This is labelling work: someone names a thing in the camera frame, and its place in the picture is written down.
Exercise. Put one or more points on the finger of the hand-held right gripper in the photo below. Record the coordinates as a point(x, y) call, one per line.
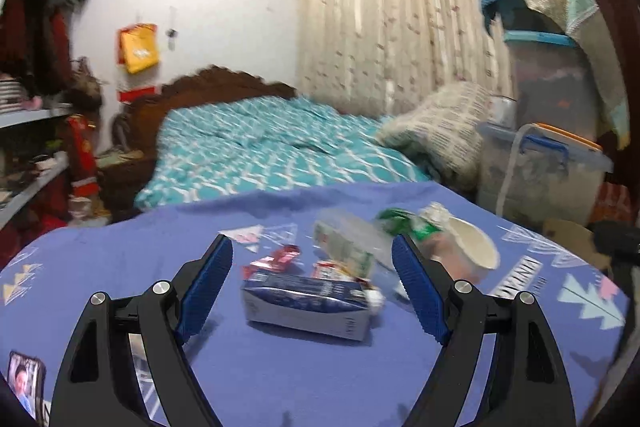
point(617, 244)

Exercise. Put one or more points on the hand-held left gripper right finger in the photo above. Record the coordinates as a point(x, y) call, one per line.
point(417, 287)

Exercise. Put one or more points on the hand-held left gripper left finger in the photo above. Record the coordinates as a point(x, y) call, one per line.
point(207, 287)

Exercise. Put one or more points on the pink paper cup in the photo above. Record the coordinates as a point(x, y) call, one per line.
point(470, 247)

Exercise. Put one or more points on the green wrapper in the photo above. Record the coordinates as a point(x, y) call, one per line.
point(405, 222)

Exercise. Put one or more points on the clear plastic bag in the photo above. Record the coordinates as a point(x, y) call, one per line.
point(260, 237)

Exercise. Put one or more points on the white tissue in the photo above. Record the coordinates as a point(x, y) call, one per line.
point(436, 213)

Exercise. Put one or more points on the clear plastic packet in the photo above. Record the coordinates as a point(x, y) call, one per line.
point(345, 237)

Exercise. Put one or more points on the red white snack wrapper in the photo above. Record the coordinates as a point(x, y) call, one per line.
point(330, 269)

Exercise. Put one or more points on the blue white carton box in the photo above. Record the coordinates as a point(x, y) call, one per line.
point(305, 307)

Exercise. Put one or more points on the orange plastic bag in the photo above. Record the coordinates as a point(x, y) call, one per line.
point(617, 202)

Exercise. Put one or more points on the purple printed tablecloth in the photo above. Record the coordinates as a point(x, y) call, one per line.
point(280, 382)

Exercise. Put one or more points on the teal patterned blanket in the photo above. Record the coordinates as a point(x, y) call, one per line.
point(260, 147)

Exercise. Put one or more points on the white patterned pillow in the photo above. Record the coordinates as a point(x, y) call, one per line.
point(440, 127)

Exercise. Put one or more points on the clear storage box teal lid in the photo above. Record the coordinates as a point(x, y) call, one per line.
point(550, 82)

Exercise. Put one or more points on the red cylindrical object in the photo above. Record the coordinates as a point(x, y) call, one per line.
point(82, 147)

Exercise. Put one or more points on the smartphone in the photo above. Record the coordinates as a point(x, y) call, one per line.
point(25, 382)

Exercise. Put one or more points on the carved wooden headboard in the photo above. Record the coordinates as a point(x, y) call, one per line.
point(210, 79)

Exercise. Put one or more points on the brown handbag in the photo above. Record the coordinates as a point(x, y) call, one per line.
point(87, 82)

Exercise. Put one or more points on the grey shelf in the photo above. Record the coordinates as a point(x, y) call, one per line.
point(30, 114)

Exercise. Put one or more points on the striped folded cloth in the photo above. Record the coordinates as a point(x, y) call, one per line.
point(12, 97)

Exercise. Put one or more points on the beige patterned curtain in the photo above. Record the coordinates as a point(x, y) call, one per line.
point(390, 7)

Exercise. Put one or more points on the red hanging garment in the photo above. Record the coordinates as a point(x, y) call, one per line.
point(55, 42)

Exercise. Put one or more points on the red wall paper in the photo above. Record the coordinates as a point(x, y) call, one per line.
point(137, 93)

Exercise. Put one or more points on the yellow wall bag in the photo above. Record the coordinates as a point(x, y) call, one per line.
point(140, 49)

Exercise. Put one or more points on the small dark wall hook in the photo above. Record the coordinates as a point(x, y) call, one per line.
point(172, 34)

